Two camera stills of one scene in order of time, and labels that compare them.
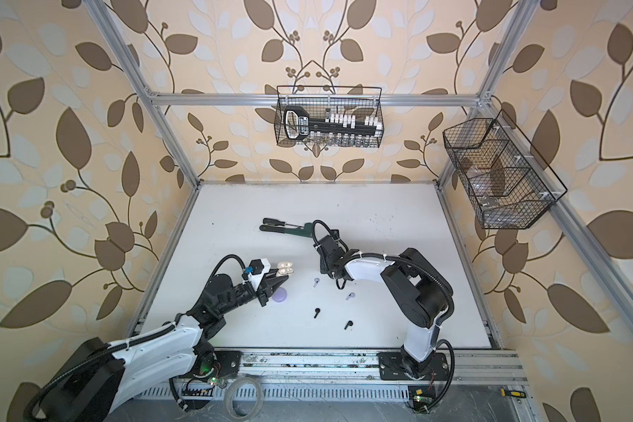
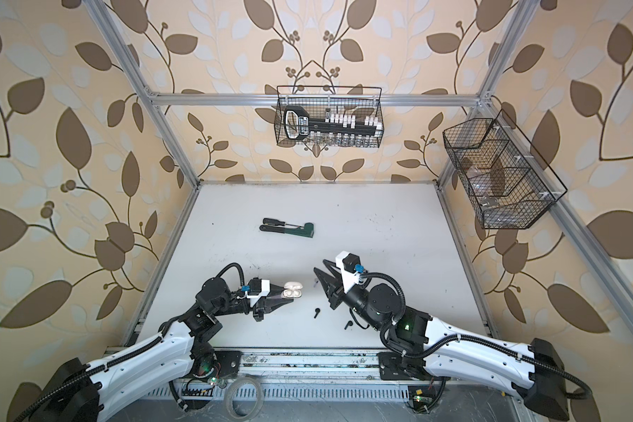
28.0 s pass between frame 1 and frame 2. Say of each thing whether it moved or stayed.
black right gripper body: moved
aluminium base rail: stayed
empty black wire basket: stayed
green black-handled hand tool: stayed
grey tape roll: stayed
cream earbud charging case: moved
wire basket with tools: stayed
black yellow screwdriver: stayed
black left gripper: moved
